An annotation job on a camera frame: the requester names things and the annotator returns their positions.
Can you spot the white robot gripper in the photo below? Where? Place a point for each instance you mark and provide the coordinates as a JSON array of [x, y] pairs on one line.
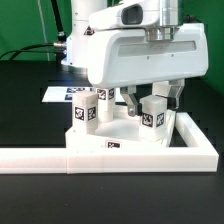
[[144, 41]]

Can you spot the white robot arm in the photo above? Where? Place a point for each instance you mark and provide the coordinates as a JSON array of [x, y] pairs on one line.
[[77, 42]]

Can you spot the white L-shaped obstacle fence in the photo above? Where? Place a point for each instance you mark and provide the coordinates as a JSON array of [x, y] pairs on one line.
[[197, 155]]

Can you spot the white marker sheet with tags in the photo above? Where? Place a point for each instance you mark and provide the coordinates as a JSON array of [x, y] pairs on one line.
[[62, 94]]

